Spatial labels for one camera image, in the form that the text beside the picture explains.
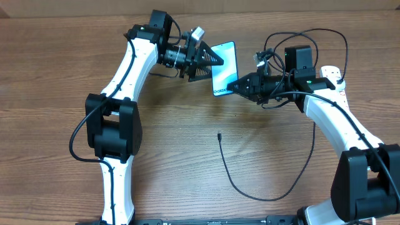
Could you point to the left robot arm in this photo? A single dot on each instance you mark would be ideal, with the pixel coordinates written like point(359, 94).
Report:
point(113, 124)

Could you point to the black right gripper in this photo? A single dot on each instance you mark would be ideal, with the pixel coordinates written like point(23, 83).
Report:
point(253, 92)

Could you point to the teal Galaxy smartphone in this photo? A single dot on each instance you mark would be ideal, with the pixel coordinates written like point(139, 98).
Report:
point(226, 73)

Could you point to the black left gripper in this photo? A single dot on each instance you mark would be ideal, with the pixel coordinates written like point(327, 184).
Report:
point(190, 64)

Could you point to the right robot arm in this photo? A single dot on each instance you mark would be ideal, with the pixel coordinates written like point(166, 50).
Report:
point(366, 182)

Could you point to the white power strip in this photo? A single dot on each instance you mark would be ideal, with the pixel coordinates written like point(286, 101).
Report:
point(333, 74)

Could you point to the white charger plug adapter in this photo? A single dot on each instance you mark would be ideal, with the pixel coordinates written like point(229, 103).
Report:
point(338, 84)

